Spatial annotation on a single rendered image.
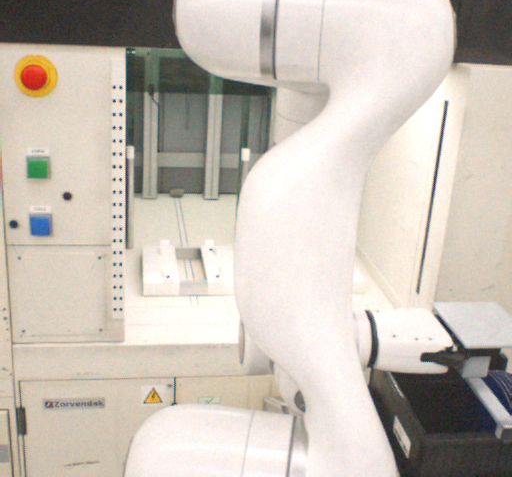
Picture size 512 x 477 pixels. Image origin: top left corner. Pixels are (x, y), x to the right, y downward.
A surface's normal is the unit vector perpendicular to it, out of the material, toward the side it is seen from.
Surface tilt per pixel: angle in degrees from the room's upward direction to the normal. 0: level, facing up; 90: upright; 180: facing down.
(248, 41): 107
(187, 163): 90
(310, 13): 77
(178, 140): 90
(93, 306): 90
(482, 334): 0
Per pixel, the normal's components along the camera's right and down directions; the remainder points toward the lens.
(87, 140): 0.15, 0.35
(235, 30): -0.18, 0.47
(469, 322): 0.07, -0.94
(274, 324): -0.45, 0.15
